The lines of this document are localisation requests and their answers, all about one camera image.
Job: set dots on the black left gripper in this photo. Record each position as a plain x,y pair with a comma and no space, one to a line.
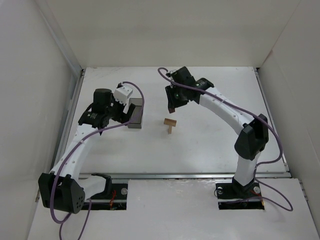
123,114

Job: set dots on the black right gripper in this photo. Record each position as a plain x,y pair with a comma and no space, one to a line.
172,94

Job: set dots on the striped light wood block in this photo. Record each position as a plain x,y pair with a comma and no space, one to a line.
170,122

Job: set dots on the smoky transparent plastic bin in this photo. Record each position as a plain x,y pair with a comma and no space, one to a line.
136,119

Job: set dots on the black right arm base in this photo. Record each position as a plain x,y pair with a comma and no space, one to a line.
231,199

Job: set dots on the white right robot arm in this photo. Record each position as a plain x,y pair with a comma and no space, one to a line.
252,133

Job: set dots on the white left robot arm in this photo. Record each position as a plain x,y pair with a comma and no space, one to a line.
61,188

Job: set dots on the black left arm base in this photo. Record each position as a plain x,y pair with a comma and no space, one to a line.
116,200

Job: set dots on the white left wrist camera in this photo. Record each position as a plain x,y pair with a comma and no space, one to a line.
122,93

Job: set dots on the aluminium rail left edge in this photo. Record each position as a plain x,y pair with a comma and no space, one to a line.
67,117

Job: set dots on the aluminium rail edge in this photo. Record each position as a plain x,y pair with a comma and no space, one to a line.
67,117
271,121
177,176

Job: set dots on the aluminium rail front edge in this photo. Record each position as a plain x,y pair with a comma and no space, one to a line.
177,176

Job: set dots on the aluminium rail right edge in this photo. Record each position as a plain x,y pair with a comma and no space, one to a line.
271,121

